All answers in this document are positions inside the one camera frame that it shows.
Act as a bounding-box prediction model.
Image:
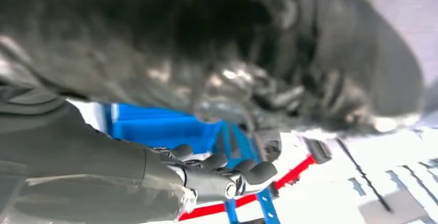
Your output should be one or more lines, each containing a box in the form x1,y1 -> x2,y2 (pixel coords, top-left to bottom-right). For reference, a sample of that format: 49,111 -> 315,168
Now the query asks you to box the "blue metal shelf rack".
102,103 -> 283,224

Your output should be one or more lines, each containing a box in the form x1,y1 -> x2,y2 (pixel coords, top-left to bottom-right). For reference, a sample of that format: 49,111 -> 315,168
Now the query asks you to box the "black-headed belt stanchion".
303,137 -> 333,166

